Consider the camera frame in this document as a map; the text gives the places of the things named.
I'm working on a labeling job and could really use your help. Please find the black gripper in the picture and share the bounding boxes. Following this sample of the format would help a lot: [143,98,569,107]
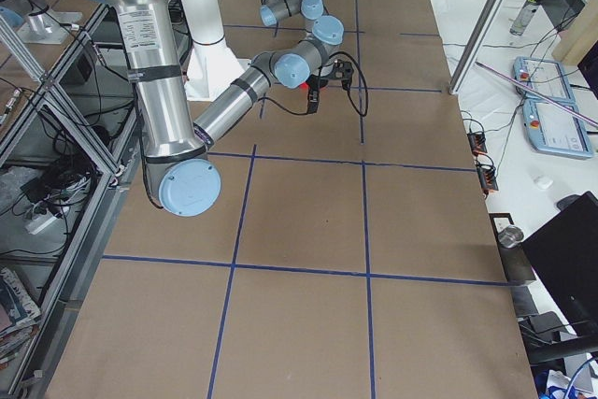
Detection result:
[306,64,335,115]

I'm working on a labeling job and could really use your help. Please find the plastic bottle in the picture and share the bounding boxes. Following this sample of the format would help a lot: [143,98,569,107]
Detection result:
[509,0,543,36]

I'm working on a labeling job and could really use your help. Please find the far teach pendant tablet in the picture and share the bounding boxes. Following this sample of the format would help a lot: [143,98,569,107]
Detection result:
[513,56,576,103]

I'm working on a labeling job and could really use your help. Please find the teach pendant tablet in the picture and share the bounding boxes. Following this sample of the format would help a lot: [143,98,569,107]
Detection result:
[522,98,594,160]
[513,56,576,103]

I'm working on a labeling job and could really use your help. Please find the metal cup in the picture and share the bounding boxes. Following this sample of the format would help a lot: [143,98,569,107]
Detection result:
[497,225,524,249]

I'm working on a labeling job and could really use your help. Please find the near teach pendant tablet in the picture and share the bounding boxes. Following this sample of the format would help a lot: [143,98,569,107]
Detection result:
[522,98,594,160]

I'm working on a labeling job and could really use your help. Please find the grabber reacher stick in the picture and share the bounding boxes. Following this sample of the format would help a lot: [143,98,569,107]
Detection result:
[475,61,598,128]

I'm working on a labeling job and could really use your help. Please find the black laptop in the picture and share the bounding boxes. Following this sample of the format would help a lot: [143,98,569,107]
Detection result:
[522,192,597,335]

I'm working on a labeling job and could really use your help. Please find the stack of books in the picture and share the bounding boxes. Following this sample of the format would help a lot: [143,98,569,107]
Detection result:
[1,267,41,369]

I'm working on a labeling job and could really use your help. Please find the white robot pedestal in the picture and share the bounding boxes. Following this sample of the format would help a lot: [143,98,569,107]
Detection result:
[180,0,247,101]

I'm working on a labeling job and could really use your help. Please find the aluminium frame post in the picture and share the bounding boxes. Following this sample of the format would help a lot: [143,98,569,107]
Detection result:
[448,0,504,94]

